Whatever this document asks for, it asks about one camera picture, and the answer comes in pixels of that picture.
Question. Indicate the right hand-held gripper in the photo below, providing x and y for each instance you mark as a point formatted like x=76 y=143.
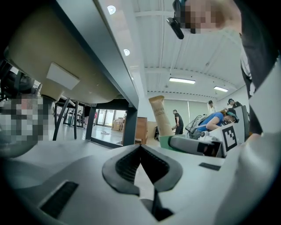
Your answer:
x=229 y=137

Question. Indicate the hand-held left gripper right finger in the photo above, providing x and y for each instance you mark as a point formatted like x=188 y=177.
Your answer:
x=197 y=186

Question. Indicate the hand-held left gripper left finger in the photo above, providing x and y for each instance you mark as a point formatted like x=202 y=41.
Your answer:
x=76 y=167

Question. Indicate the beige tube with green base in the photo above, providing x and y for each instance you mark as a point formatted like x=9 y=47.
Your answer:
x=161 y=116

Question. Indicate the white ceramic sink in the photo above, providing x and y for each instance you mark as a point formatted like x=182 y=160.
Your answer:
x=44 y=44

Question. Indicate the white power strip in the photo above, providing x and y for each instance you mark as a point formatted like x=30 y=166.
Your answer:
x=104 y=132

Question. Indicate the grey chair with black legs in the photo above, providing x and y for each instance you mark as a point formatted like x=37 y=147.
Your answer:
x=75 y=118

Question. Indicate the cardboard boxes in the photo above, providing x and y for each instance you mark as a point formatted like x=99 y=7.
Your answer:
x=117 y=125

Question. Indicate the ceiling light panel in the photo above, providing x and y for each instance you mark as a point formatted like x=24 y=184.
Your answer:
x=221 y=89
x=182 y=80

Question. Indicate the black office chair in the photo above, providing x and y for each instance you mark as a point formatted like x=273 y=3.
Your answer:
x=15 y=81

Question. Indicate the round ceiling downlight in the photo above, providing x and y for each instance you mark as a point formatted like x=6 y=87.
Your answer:
x=111 y=9
x=126 y=52

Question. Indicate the person's black t-shirt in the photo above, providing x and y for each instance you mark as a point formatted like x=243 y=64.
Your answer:
x=263 y=55

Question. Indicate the person's head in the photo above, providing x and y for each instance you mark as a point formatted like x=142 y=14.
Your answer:
x=208 y=15

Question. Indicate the black head-mounted camera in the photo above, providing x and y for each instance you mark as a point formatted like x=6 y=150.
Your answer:
x=176 y=28

